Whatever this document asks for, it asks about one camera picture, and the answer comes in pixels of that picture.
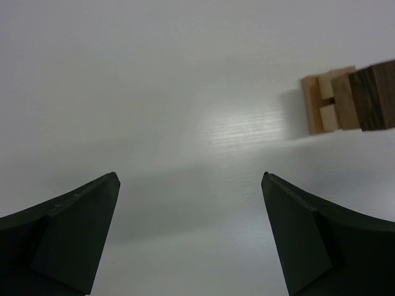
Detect dark wood arch block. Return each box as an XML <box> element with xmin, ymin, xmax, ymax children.
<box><xmin>349</xmin><ymin>60</ymin><xmax>394</xmax><ymax>131</ymax></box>

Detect small light wood cube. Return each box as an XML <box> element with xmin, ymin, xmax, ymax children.
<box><xmin>318</xmin><ymin>66</ymin><xmax>356</xmax><ymax>100</ymax></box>
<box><xmin>320</xmin><ymin>104</ymin><xmax>341</xmax><ymax>132</ymax></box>

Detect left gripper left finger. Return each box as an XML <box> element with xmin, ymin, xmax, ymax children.
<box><xmin>1</xmin><ymin>172</ymin><xmax>120</xmax><ymax>295</ymax></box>

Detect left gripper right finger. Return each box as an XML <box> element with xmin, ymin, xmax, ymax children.
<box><xmin>261</xmin><ymin>172</ymin><xmax>394</xmax><ymax>295</ymax></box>

